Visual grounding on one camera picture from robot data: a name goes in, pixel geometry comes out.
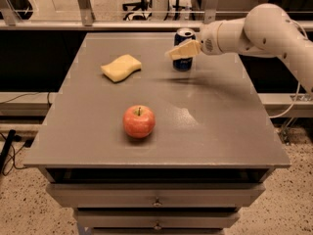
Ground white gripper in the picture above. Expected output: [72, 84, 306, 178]
[165, 21, 223, 61]

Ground blue pepsi can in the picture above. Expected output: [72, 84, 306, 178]
[173, 27, 196, 71]

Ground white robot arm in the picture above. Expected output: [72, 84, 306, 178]
[166, 4, 313, 93]

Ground yellow sponge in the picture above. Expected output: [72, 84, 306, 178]
[101, 54, 142, 82]

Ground red apple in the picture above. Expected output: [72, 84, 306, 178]
[123, 105, 156, 139]

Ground grey drawer cabinet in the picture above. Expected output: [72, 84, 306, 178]
[24, 33, 290, 235]

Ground top drawer with knob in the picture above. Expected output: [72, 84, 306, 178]
[47, 183, 265, 208]

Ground drawer with knob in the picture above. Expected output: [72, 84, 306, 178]
[47, 183, 265, 208]
[74, 210, 240, 230]

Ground metal railing frame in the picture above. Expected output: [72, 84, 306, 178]
[0, 0, 313, 31]

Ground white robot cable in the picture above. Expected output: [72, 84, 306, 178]
[268, 18, 309, 119]

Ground black floor cables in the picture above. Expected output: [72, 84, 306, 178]
[0, 129, 35, 177]

